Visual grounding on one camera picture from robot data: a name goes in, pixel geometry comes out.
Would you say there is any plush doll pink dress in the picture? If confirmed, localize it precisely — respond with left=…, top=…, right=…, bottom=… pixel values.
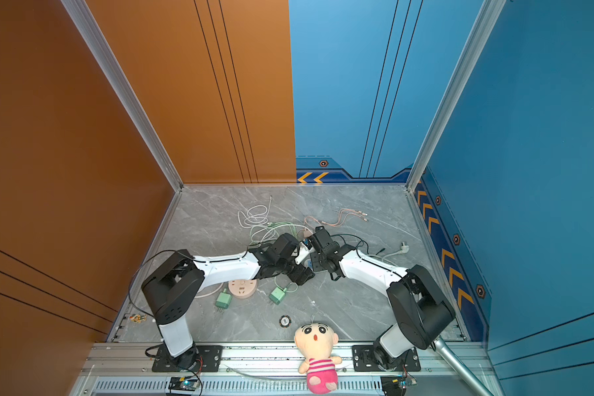
left=294, top=323, right=343, bottom=395

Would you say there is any light green charger middle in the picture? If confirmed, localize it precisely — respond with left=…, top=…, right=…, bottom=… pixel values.
left=269, top=286, right=286, bottom=305

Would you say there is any white power strip cord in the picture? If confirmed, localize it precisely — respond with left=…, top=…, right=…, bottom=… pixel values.
left=368, top=249, right=402, bottom=266

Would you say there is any black usb cable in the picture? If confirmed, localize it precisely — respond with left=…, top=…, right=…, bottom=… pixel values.
left=333, top=233, right=387, bottom=258

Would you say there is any aluminium front rail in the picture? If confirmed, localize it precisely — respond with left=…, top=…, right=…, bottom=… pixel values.
left=71, top=342, right=503, bottom=395

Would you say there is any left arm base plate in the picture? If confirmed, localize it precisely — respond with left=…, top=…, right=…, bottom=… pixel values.
left=145, top=344, right=223, bottom=374

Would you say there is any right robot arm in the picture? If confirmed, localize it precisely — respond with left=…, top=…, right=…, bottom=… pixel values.
left=306, top=226, right=455, bottom=371

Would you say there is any green multi-head cable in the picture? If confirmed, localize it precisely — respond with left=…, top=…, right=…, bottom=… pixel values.
left=247, top=222, right=298, bottom=248

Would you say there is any black poker chip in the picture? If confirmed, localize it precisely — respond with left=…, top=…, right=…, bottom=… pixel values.
left=279, top=315, right=291, bottom=328

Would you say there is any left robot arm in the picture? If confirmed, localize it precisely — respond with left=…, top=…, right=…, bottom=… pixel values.
left=141, top=234, right=314, bottom=371

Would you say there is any round pink power socket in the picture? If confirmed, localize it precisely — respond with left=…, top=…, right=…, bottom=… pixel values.
left=229, top=280, right=257, bottom=300

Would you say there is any right green circuit board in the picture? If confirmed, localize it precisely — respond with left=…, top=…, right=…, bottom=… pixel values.
left=380, top=376, right=417, bottom=396

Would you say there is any light green charger left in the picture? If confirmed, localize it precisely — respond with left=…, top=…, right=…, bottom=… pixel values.
left=215, top=289, right=233, bottom=310

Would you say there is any small toy figure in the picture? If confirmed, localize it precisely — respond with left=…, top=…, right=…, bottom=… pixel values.
left=129, top=313, right=147, bottom=323

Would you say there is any green circuit board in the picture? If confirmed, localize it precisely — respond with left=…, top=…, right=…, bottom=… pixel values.
left=168, top=376, right=203, bottom=395
left=380, top=376, right=417, bottom=396

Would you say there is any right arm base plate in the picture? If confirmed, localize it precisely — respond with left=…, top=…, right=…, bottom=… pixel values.
left=351, top=345, right=422, bottom=372

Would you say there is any light green charger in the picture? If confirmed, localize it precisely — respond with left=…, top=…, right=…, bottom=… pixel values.
left=215, top=289, right=233, bottom=310
left=269, top=286, right=286, bottom=305

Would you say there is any white usb cable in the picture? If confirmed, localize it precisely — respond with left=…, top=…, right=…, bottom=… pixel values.
left=236, top=195, right=274, bottom=234

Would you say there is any left green circuit board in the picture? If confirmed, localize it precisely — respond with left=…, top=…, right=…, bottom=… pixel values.
left=168, top=376, right=203, bottom=395

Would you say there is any white three-pin plug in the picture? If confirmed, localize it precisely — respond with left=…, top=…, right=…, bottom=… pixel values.
left=392, top=242, right=410, bottom=256

